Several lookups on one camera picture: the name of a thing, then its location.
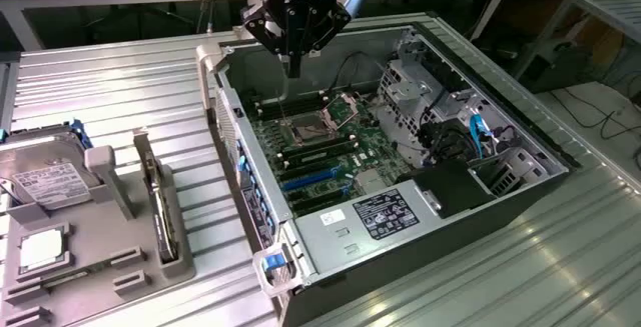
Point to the silver CPU chip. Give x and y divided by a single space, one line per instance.
43 248

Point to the black plastic shroud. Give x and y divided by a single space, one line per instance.
445 188

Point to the open grey PC case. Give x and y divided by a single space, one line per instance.
501 229

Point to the silver chipset heat sink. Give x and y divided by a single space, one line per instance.
369 182

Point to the metal slat side table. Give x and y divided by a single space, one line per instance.
613 8

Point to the blue slot clip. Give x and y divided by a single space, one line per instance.
253 182
243 164
259 195
263 209

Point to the silver drive cage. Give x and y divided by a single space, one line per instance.
405 90

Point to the blue expansion slot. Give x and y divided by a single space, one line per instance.
306 181

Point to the metal socket cover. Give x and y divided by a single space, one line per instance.
343 107

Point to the grey case corner bracket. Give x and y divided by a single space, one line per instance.
207 55
259 274

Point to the thin metal locking lever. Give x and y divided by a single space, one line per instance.
282 105

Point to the grey parts rack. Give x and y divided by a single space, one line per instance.
110 237

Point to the green RAM stick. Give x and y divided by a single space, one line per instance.
80 273
318 156

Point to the CPU socket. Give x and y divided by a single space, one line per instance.
306 129

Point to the green motherboard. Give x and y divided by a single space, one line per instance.
373 154

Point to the grey power supply unit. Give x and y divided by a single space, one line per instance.
341 237

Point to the black graphics card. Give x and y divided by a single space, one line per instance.
160 207

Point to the silver disk bay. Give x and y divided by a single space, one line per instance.
505 177

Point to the blue case release latch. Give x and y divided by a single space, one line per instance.
273 261

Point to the hard disk with blue carrier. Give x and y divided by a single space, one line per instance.
44 188

